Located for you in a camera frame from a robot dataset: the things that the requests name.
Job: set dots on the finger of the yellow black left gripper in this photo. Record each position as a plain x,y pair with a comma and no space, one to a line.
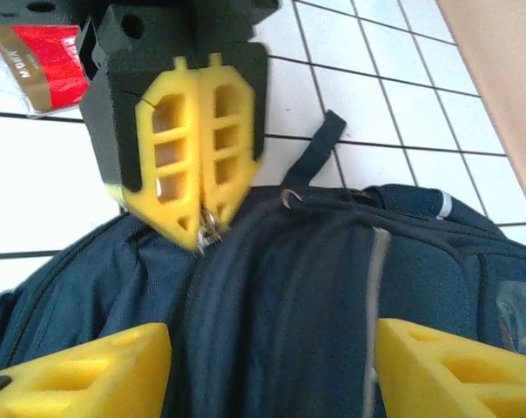
146,148
247,122

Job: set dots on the navy blue backpack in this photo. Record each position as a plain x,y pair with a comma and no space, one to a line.
289,283

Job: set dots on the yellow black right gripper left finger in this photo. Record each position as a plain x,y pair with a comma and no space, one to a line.
150,370

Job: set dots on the red tissue packet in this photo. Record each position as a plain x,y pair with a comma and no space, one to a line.
58,65

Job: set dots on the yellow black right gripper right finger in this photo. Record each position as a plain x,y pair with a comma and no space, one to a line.
402,379

